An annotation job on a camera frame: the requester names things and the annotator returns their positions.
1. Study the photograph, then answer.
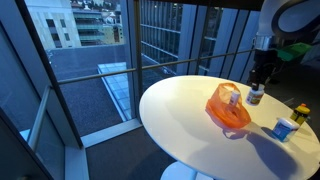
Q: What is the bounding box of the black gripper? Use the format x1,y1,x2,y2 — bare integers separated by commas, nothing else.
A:
249,49,278,91

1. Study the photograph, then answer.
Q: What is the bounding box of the white bottle with orange label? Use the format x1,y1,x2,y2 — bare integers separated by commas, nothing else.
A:
246,84,265,106

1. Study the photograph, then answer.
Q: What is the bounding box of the green object on arm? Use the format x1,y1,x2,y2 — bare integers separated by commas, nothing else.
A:
277,42,312,61

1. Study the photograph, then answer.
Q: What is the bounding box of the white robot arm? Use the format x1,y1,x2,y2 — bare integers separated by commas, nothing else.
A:
249,0,320,91

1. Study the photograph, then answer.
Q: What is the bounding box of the small white bottle in bag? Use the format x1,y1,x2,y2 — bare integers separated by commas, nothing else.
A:
229,90,241,106

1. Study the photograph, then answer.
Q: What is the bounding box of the dark bottle with orange cap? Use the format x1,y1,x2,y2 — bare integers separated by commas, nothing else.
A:
290,103,310,125

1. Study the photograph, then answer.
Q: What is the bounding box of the orange plastic bag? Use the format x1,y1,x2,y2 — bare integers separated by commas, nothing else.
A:
206,83,251,129

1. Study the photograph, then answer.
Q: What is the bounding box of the white and blue tub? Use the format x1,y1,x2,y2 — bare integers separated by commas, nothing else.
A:
272,118,300,142

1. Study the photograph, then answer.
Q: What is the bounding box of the white round table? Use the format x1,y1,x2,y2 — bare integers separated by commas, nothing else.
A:
140,75,320,180

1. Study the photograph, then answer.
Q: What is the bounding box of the window handrail bar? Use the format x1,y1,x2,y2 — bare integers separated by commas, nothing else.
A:
57,49,254,85

